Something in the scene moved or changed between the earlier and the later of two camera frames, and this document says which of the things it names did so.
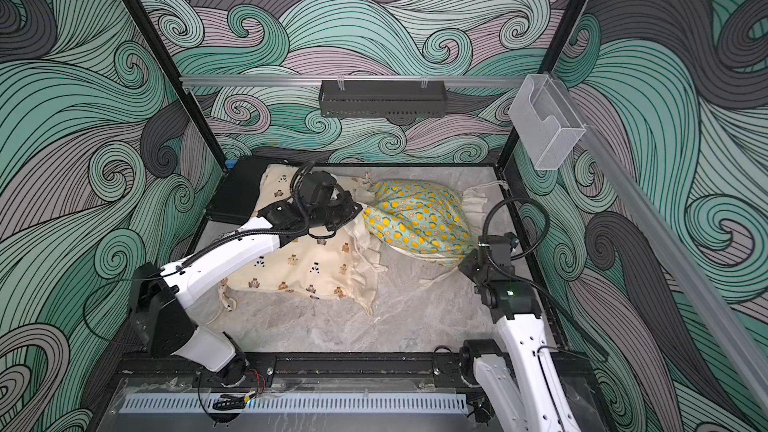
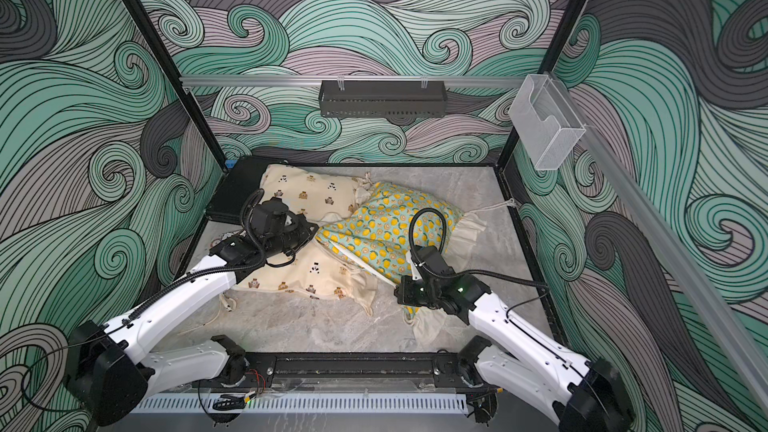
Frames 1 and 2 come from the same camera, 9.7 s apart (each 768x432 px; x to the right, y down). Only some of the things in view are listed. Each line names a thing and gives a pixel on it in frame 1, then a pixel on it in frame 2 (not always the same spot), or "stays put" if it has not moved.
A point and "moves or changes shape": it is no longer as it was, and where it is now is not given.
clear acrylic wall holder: [546, 124] stays put
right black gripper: [467, 263] → [406, 295]
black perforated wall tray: [383, 98] stays put
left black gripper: [347, 206] → [300, 225]
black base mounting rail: [389, 369] stays put
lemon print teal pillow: [421, 220] moves or changes shape
